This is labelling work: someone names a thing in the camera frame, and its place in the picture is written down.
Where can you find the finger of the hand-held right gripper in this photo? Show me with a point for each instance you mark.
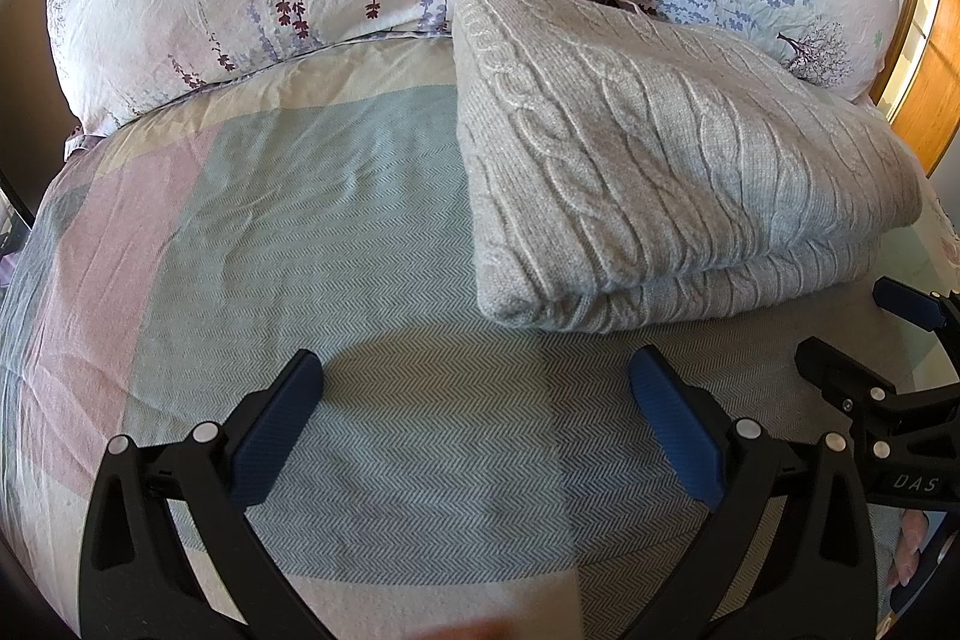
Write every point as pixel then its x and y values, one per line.
pixel 834 371
pixel 911 304

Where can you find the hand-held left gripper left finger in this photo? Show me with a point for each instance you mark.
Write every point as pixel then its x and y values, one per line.
pixel 274 419

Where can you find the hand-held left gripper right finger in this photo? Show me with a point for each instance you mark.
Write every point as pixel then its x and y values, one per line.
pixel 675 422

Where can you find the white floral bedsheet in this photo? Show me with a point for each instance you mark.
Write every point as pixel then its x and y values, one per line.
pixel 941 242

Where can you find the pastel checked blanket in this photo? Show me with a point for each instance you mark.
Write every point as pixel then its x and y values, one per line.
pixel 300 250

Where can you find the wooden headboard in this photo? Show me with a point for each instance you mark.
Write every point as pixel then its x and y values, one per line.
pixel 934 78

